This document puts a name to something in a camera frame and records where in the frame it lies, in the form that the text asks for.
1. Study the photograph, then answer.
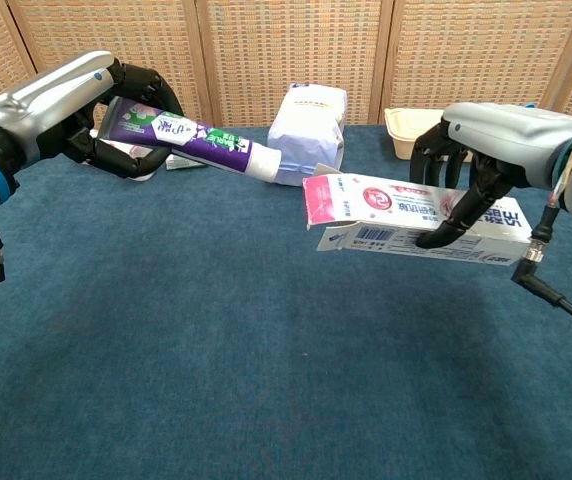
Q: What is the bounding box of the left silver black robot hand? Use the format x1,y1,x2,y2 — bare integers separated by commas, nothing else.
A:
0,49,186,180

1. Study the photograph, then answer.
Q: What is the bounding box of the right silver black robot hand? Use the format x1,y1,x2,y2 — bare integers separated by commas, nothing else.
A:
409,102,572,250

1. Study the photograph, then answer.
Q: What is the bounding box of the purple toothpaste tube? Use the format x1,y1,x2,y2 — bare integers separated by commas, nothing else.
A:
96,96,282,187

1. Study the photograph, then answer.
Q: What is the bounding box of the white pink toothpaste box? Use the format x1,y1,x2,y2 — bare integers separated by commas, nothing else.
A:
301,163,535,268

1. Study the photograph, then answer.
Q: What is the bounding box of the plastic bottle pink label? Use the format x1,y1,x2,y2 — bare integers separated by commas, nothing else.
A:
89,127,160,182

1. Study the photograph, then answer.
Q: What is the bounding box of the beige lidded food container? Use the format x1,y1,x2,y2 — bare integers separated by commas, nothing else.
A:
384,107,473,164

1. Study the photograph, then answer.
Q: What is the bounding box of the small green carton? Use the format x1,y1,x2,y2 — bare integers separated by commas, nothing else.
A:
165,154,210,171

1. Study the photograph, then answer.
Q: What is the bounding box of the white paper bag package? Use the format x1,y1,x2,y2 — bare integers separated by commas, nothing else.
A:
266,82,347,187

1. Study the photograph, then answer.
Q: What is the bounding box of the woven bamboo folding screen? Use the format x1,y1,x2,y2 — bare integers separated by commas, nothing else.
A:
0,0,572,137

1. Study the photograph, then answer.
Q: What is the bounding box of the teal table mat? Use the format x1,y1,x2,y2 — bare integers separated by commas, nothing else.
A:
0,119,572,480

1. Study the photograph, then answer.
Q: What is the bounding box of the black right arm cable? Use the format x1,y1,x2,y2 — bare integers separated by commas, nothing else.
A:
511,202,572,339

